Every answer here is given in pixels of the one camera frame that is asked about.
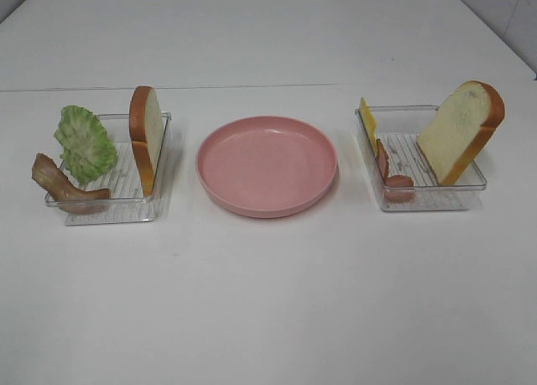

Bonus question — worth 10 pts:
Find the pink round plate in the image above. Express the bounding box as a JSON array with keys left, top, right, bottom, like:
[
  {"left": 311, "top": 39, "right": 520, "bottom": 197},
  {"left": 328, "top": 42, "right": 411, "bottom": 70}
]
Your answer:
[{"left": 196, "top": 116, "right": 338, "bottom": 218}]

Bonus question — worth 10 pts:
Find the bacon strip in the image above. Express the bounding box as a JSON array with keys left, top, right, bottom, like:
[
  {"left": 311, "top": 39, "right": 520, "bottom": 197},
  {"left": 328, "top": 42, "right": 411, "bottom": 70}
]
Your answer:
[
  {"left": 31, "top": 153, "right": 111, "bottom": 215},
  {"left": 376, "top": 139, "right": 414, "bottom": 203}
]

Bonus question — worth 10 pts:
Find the bread slice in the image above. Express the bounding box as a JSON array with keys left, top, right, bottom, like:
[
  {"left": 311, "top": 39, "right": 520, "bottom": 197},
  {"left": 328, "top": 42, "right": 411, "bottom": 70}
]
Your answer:
[
  {"left": 417, "top": 81, "right": 505, "bottom": 186},
  {"left": 129, "top": 86, "right": 164, "bottom": 197}
]

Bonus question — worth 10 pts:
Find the clear plastic tray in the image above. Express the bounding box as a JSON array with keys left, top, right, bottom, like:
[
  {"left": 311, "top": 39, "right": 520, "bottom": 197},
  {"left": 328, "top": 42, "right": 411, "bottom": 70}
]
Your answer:
[
  {"left": 355, "top": 105, "right": 487, "bottom": 212},
  {"left": 44, "top": 112, "right": 181, "bottom": 226}
]

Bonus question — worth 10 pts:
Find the left clear plastic tray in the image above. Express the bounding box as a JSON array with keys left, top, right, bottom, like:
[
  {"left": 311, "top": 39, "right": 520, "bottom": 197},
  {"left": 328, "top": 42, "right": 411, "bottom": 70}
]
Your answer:
[{"left": 44, "top": 112, "right": 181, "bottom": 226}]

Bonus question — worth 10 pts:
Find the yellow cheese slice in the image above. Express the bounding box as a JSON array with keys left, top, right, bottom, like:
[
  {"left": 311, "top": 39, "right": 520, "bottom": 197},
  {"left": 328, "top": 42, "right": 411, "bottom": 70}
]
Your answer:
[{"left": 358, "top": 97, "right": 378, "bottom": 155}]

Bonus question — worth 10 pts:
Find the right clear plastic tray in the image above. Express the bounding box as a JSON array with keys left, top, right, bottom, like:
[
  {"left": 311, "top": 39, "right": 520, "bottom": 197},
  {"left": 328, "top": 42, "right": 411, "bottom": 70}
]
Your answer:
[{"left": 355, "top": 105, "right": 487, "bottom": 212}]

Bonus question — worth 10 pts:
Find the green lettuce leaf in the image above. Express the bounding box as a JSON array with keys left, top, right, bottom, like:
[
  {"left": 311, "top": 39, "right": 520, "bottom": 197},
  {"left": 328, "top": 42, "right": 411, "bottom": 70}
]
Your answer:
[{"left": 54, "top": 105, "right": 118, "bottom": 185}]

